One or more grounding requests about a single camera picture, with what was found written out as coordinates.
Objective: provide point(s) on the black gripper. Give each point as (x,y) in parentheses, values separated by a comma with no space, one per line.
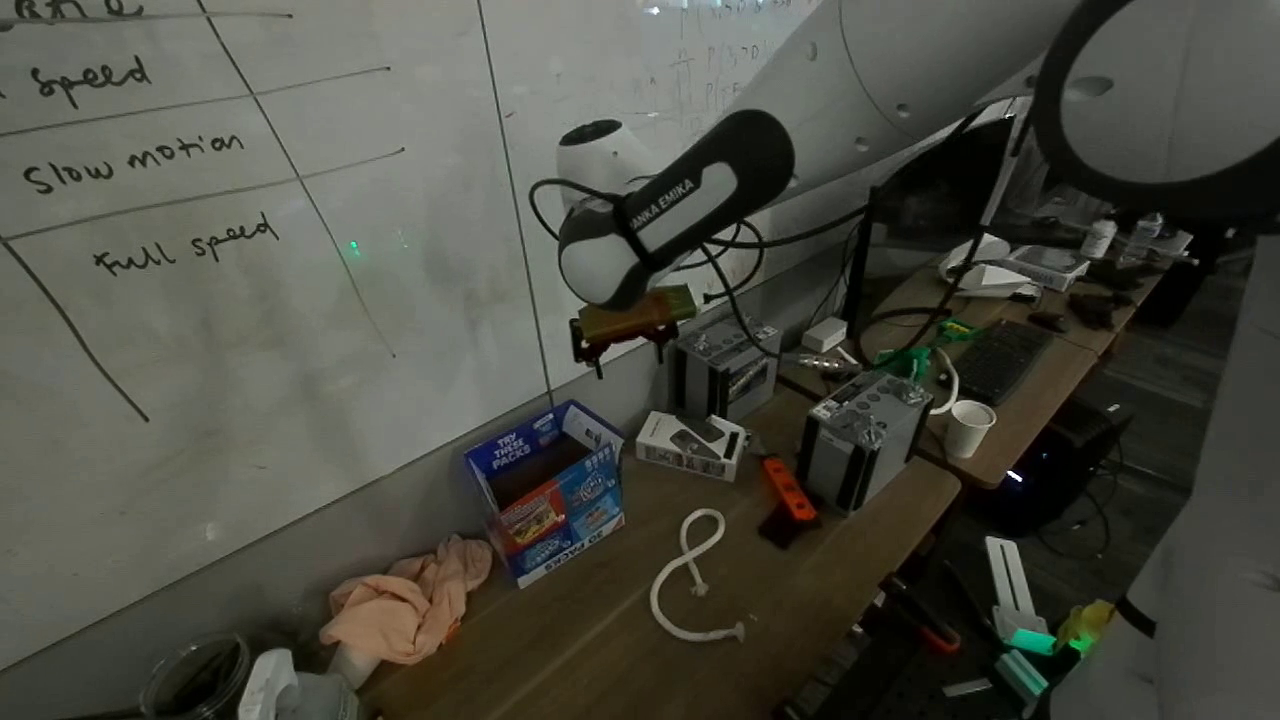
(593,342)

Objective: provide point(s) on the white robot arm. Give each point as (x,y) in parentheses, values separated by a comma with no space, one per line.
(1166,105)

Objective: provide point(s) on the blue cardboard box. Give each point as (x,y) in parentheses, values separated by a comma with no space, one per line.
(552,489)

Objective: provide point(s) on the white small open box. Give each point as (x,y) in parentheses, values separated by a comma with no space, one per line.
(693,446)

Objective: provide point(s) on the orange and black tool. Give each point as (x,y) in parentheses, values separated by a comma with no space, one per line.
(794,511)

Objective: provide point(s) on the grey battery near front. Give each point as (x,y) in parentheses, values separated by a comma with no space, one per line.
(863,437)

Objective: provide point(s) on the pink cloth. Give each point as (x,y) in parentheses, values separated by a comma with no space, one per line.
(411,608)

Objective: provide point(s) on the white paper cup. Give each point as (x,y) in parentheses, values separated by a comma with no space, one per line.
(966,430)

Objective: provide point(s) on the dark round container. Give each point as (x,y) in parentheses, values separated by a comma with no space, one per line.
(203,682)

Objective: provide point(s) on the grey battery by wall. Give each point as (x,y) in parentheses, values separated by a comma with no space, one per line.
(720,371)

